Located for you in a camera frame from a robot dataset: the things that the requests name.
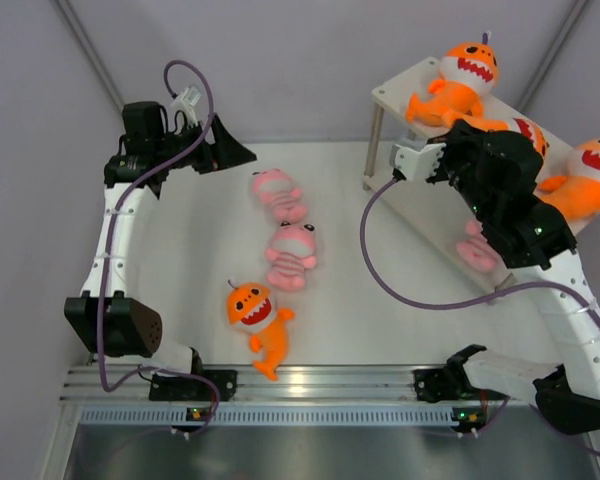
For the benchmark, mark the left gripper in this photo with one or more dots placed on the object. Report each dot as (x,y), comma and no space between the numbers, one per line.
(224,152)

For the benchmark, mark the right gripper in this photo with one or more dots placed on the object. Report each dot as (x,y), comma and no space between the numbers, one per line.
(457,137)

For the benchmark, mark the pink striped plush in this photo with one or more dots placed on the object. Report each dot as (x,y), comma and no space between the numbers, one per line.
(291,251)
(277,190)

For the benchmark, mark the orange shark plush top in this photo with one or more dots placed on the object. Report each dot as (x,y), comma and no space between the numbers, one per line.
(515,124)

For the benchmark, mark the orange shark plush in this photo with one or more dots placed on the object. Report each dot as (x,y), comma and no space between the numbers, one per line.
(515,124)
(576,194)
(466,74)
(251,309)

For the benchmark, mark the orange shark plush front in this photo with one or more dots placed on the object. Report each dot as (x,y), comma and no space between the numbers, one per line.
(251,309)

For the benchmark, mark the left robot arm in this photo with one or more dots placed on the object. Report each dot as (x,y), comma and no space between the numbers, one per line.
(107,315)

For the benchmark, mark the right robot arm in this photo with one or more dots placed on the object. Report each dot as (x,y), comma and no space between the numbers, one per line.
(567,393)

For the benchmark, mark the white two-tier shelf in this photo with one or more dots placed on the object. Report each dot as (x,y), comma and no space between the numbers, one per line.
(469,192)

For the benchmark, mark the pink plush under shelf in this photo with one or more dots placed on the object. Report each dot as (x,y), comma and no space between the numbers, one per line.
(476,251)

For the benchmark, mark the orange shark plush on shelf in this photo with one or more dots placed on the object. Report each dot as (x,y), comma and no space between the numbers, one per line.
(576,194)

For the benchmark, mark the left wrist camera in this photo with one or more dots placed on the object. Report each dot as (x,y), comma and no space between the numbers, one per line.
(186,102)

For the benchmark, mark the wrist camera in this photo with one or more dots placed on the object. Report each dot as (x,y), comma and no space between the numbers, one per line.
(186,102)
(415,161)

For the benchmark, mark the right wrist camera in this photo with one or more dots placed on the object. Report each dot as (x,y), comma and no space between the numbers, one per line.
(415,161)

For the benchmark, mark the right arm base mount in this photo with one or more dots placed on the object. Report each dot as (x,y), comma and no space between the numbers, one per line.
(445,384)

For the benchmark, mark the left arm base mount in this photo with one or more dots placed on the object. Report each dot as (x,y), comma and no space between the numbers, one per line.
(179,389)

